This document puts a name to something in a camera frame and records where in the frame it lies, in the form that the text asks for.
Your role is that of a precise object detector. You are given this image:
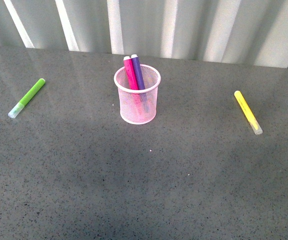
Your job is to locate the pink highlighter pen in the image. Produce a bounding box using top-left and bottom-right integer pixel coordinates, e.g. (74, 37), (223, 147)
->
(123, 56), (143, 115)

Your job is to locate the purple highlighter pen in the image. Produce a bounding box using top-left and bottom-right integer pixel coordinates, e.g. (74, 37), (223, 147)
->
(131, 54), (149, 113)

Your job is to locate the pink mesh pen cup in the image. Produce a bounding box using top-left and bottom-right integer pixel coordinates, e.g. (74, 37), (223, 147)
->
(114, 64), (161, 125)

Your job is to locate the yellow highlighter pen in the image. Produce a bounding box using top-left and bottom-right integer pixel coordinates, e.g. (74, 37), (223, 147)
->
(234, 90), (263, 135)

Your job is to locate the green highlighter pen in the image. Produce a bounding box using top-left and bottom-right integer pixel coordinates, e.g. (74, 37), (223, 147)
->
(8, 78), (46, 119)

